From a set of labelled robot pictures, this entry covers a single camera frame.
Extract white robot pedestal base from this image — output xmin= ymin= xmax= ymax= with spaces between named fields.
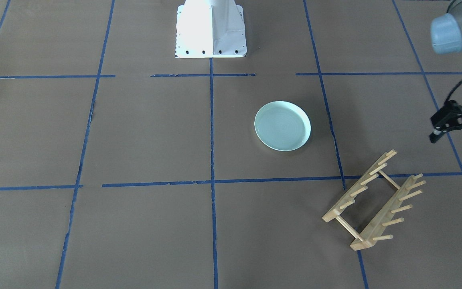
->
xmin=175 ymin=0 xmax=247 ymax=59

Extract wooden dish rack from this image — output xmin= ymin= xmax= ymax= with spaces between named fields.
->
xmin=322 ymin=149 xmax=426 ymax=251

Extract light green plate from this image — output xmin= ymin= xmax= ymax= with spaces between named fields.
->
xmin=253 ymin=101 xmax=312 ymax=152

